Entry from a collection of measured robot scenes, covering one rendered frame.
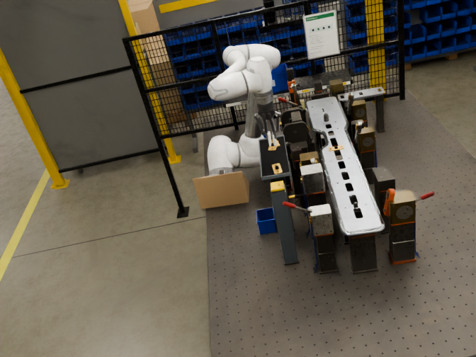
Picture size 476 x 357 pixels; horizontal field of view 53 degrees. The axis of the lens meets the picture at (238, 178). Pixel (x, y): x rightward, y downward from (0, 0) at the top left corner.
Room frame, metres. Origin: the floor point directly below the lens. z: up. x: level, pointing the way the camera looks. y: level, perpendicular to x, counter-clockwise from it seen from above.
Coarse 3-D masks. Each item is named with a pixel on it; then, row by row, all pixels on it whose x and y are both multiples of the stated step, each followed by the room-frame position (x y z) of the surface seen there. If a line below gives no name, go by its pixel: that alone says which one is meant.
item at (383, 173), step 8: (376, 168) 1.93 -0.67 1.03; (384, 168) 1.91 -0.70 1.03; (376, 176) 1.86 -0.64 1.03; (384, 176) 1.84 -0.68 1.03; (392, 176) 1.83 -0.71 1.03; (376, 184) 1.86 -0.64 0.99; (384, 184) 1.81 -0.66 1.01; (392, 184) 1.81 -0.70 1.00; (376, 192) 1.89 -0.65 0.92; (384, 192) 1.82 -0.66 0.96; (376, 200) 1.90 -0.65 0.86; (384, 200) 1.82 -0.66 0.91; (384, 216) 1.82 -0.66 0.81; (384, 232) 1.81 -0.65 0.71
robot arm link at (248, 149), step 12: (252, 48) 2.59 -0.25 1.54; (264, 48) 2.60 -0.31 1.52; (276, 60) 2.58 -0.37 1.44; (252, 96) 2.59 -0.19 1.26; (252, 108) 2.58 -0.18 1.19; (252, 120) 2.58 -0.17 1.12; (252, 132) 2.57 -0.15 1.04; (240, 144) 2.59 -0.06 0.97; (252, 144) 2.55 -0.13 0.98; (240, 156) 2.54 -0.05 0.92; (252, 156) 2.54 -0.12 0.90
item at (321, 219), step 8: (312, 208) 1.70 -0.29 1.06; (320, 208) 1.69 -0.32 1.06; (328, 208) 1.67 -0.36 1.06; (312, 216) 1.65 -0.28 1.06; (320, 216) 1.64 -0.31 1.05; (328, 216) 1.64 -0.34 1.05; (312, 224) 1.65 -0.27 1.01; (320, 224) 1.64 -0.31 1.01; (328, 224) 1.64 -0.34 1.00; (312, 232) 1.67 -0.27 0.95; (320, 232) 1.65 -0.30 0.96; (328, 232) 1.64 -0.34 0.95; (320, 240) 1.65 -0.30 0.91; (328, 240) 1.65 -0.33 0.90; (320, 248) 1.65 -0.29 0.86; (328, 248) 1.65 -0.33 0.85; (320, 256) 1.65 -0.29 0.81; (328, 256) 1.64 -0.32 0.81; (320, 264) 1.65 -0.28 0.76; (328, 264) 1.65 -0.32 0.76; (336, 264) 1.67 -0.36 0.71; (320, 272) 1.65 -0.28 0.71; (328, 272) 1.64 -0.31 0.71
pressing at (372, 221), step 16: (320, 112) 2.70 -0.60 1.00; (336, 112) 2.65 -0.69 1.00; (320, 128) 2.50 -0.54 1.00; (336, 128) 2.45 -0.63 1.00; (352, 144) 2.24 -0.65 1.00; (336, 160) 2.12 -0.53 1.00; (352, 160) 2.09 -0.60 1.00; (336, 176) 1.98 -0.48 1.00; (352, 176) 1.95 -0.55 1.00; (336, 192) 1.85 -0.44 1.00; (352, 192) 1.82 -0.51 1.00; (368, 192) 1.79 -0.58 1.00; (336, 208) 1.73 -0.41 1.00; (352, 208) 1.71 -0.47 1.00; (368, 208) 1.68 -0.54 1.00; (352, 224) 1.60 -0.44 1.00; (368, 224) 1.58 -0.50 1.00; (384, 224) 1.56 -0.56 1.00
